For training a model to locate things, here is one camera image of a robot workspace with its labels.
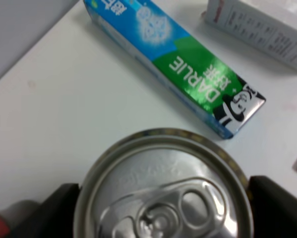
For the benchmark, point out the white cardboard box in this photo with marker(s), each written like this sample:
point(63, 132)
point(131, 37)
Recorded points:
point(267, 25)

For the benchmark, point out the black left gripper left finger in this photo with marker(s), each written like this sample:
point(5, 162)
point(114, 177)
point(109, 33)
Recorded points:
point(53, 218)

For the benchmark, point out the red herbal tea can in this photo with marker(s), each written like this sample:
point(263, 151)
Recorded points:
point(164, 183)

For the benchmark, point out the Darlie toothpaste box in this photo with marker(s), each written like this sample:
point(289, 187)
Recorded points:
point(214, 92)

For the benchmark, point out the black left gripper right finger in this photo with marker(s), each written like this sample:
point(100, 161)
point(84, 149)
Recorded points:
point(274, 209)

